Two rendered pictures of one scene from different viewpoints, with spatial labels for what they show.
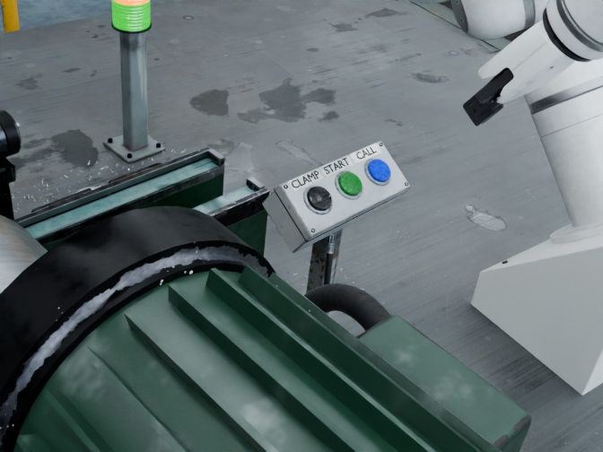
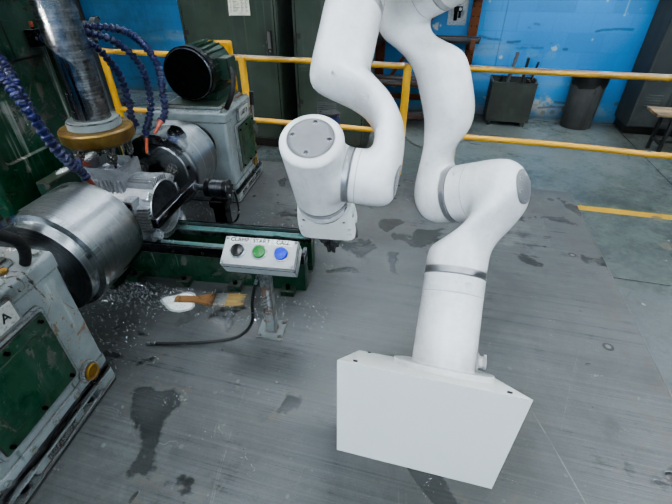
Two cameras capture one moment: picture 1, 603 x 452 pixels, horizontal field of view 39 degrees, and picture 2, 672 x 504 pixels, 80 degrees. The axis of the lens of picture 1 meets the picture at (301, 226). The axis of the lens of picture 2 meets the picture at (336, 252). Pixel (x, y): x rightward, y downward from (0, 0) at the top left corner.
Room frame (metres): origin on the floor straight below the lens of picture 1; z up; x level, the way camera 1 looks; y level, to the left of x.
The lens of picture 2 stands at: (0.54, -0.74, 1.57)
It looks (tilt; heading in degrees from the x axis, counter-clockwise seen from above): 35 degrees down; 55
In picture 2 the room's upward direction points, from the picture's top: straight up
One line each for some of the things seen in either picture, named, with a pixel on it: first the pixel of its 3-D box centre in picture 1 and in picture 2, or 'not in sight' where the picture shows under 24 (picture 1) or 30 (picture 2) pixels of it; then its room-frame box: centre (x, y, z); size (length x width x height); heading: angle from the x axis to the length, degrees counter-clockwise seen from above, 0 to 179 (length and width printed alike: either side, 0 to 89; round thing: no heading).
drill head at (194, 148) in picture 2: not in sight; (177, 159); (0.84, 0.66, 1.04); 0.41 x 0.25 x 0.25; 47
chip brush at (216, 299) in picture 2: not in sight; (210, 299); (0.74, 0.17, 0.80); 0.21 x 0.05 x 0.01; 144
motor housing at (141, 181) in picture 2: not in sight; (134, 204); (0.65, 0.45, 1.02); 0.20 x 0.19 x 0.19; 137
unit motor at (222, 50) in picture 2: not in sight; (218, 99); (1.10, 0.90, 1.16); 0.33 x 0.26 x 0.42; 47
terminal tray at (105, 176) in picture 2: not in sight; (112, 173); (0.62, 0.48, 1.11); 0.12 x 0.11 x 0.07; 137
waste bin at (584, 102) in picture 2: not in sight; (582, 100); (5.85, 1.68, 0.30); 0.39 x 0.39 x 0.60
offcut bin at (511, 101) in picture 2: not in sight; (512, 88); (5.24, 2.26, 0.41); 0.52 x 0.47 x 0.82; 131
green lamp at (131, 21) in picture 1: (131, 12); not in sight; (1.25, 0.31, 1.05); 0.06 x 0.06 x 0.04
